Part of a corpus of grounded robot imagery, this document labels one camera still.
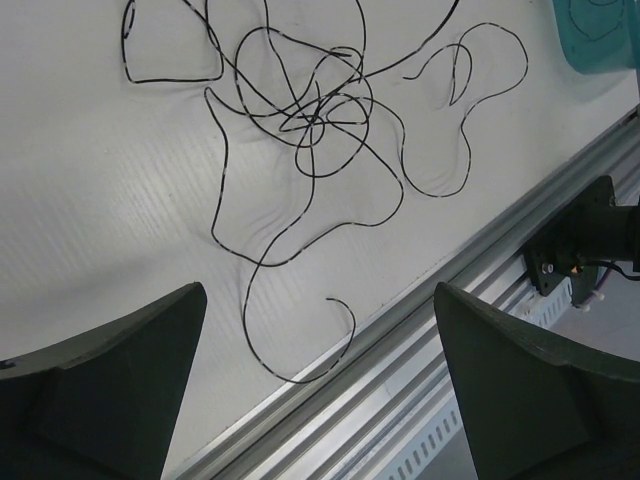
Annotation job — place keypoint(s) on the teal plastic bin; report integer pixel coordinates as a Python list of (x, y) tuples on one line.
[(598, 36)]

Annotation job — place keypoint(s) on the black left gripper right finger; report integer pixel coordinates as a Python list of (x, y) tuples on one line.
[(608, 402)]

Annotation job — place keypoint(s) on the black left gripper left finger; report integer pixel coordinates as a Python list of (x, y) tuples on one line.
[(102, 404)]

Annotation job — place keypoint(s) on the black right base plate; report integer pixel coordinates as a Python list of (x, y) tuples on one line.
[(549, 253)]

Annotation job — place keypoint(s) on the white slotted cable duct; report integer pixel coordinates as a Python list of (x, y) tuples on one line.
[(515, 397)]

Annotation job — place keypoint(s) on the aluminium mounting rail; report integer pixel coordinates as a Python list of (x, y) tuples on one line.
[(390, 409)]

